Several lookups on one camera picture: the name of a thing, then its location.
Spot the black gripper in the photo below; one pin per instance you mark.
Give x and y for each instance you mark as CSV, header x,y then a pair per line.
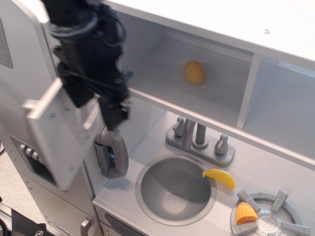
x,y
88,56

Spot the grey microwave door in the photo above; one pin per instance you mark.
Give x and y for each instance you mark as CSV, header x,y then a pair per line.
x,y
63,133

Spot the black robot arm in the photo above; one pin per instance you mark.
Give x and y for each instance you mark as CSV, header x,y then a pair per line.
x,y
76,12

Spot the silver toy telephone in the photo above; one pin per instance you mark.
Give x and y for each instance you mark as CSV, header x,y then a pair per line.
x,y
111,153

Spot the grey ice dispenser panel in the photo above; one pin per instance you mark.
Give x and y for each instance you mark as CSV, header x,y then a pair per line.
x,y
31,159

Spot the grey fridge label plate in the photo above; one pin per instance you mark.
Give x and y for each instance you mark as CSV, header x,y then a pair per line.
x,y
5,58

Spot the yellow toy potato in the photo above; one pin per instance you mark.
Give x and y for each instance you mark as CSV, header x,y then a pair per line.
x,y
194,72

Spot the silver round sink bowl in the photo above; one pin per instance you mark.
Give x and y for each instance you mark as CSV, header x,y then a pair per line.
x,y
172,191

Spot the grey oven vent panel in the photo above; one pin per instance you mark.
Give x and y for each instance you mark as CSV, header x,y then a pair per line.
x,y
121,227

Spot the grey toy kitchen cabinet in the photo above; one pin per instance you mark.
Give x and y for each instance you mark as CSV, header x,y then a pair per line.
x,y
259,59

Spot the silver toy faucet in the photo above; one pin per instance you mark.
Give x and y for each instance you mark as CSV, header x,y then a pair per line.
x,y
191,137

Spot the yellow toy banana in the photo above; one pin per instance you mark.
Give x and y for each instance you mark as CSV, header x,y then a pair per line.
x,y
220,175

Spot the black base with screw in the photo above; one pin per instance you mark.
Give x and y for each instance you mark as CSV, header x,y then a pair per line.
x,y
12,223

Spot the yellow toy corn cob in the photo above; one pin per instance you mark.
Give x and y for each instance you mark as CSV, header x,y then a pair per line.
x,y
245,214

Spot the silver stove burner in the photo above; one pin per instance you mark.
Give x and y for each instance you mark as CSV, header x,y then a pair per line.
x,y
275,216

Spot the silver lower door handle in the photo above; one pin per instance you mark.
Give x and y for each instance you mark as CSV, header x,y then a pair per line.
x,y
89,227

